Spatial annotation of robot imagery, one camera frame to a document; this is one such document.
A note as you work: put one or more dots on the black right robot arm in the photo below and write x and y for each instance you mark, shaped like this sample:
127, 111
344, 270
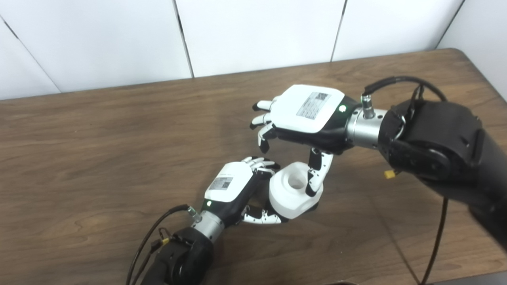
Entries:
443, 142

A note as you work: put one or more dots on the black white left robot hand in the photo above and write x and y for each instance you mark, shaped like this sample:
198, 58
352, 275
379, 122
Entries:
227, 184

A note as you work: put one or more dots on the round white plastic piece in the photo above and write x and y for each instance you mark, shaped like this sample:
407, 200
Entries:
289, 200

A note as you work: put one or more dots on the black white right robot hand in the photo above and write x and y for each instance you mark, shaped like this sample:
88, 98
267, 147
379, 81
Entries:
305, 109

